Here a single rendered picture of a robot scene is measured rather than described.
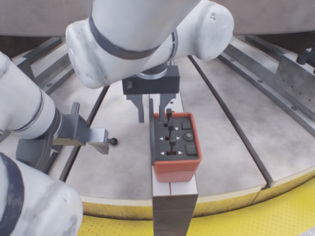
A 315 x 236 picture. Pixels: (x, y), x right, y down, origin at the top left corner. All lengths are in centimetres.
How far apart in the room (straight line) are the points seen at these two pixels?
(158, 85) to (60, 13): 81
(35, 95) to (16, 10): 105
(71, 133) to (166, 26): 29
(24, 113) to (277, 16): 126
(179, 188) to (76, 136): 39
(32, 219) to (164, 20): 19
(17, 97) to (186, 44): 24
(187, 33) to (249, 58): 168
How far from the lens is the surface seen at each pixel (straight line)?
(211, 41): 34
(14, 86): 34
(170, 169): 64
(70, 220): 24
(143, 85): 53
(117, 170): 122
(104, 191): 116
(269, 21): 135
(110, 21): 21
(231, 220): 147
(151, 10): 18
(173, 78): 52
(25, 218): 21
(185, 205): 77
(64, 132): 44
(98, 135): 47
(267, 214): 156
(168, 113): 68
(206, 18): 33
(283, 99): 178
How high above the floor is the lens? 130
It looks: 43 degrees down
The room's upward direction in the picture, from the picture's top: straight up
